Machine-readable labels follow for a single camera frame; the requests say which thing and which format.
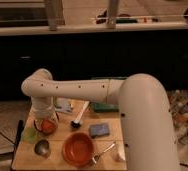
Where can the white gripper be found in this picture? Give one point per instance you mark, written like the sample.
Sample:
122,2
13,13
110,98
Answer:
44,110

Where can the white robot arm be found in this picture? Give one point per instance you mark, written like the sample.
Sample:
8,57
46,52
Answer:
148,133

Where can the purple bowl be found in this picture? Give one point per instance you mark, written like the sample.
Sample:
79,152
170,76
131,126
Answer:
37,122

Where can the orange bowl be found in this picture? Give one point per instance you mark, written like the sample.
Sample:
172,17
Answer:
78,149

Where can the grey blue cloth piece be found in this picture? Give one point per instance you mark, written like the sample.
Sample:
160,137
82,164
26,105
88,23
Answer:
62,105

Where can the light green cup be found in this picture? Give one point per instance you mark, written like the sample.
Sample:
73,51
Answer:
29,135

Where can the metal cup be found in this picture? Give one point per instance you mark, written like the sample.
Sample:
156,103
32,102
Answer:
42,148

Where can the green plastic tray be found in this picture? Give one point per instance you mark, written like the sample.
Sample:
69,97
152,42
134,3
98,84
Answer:
102,107

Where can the blue sponge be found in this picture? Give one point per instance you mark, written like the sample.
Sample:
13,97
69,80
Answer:
98,130

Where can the metal fork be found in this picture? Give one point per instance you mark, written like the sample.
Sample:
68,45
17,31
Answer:
94,160

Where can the white cup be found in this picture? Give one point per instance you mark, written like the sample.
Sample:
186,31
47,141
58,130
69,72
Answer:
120,154

